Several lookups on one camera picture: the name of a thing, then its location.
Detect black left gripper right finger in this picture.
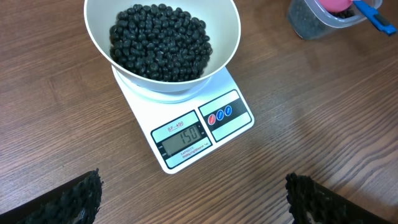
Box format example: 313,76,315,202
285,173,390,224

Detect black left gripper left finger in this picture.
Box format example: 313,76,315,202
1,169,103,224

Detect pink scoop with blue handle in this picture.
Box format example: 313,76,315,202
319,0,397,36

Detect white digital kitchen scale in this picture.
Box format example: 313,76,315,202
113,68,254,174

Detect black beans in bowl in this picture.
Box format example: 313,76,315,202
109,4,213,82

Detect white bowl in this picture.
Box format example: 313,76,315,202
84,0,241,92

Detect clear plastic bean container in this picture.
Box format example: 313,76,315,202
287,0,366,40

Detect black beans in container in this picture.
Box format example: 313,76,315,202
330,8,355,19

